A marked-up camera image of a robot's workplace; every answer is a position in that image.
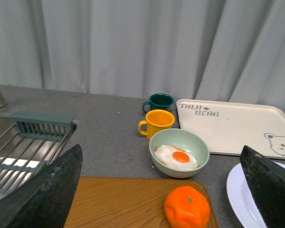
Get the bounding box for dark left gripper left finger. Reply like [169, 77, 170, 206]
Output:
[0, 144, 83, 228]

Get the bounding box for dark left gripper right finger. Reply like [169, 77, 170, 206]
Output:
[240, 145, 285, 228]

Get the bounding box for white round plate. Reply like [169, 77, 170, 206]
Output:
[226, 163, 285, 228]

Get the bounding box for orange mandarin fruit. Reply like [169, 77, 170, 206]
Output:
[163, 186, 210, 228]

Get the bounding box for wooden cutting board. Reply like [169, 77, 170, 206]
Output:
[64, 177, 210, 228]

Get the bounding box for green sink drying rack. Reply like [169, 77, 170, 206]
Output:
[0, 111, 76, 199]

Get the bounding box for cream bear tray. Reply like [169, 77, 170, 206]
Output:
[176, 99, 285, 160]

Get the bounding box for light green bowl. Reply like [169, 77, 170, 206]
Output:
[149, 128, 210, 178]

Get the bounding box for toy fried egg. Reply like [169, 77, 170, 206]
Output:
[154, 145, 200, 171]

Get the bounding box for yellow mug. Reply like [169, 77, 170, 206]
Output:
[138, 109, 175, 141]

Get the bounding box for white curtain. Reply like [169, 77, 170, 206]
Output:
[0, 0, 285, 112]

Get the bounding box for dark green mug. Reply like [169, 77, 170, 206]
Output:
[142, 93, 174, 114]

